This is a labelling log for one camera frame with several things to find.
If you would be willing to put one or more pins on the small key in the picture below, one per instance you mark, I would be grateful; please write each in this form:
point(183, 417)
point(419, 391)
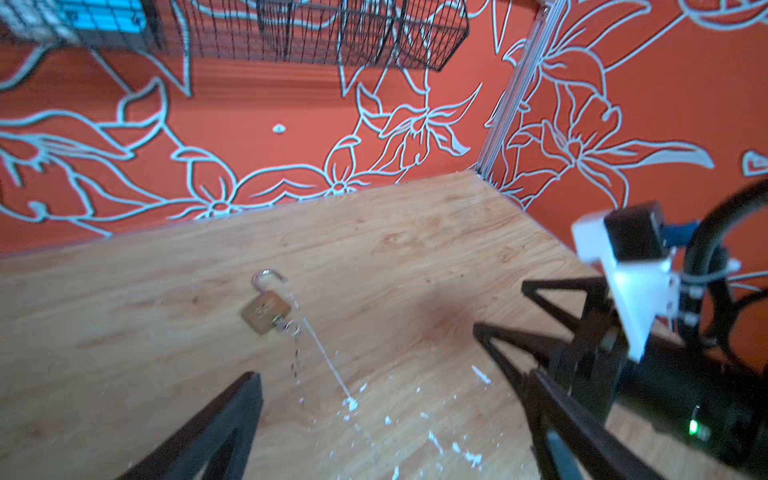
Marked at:
point(289, 327)

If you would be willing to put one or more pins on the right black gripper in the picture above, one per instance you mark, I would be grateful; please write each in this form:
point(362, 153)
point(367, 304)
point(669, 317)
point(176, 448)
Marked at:
point(710, 406)

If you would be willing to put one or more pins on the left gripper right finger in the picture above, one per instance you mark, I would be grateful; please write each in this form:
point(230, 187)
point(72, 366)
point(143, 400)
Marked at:
point(568, 442)

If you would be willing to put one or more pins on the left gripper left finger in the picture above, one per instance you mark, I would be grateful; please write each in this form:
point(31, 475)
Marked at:
point(214, 444)

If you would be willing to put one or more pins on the light blue box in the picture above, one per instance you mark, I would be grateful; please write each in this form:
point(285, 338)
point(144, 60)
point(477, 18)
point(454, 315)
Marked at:
point(123, 16)

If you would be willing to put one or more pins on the small brass padlock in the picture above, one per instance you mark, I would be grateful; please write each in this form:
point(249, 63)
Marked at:
point(268, 310)

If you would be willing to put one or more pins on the black wire basket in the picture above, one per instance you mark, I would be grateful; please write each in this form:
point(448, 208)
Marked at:
point(400, 34)

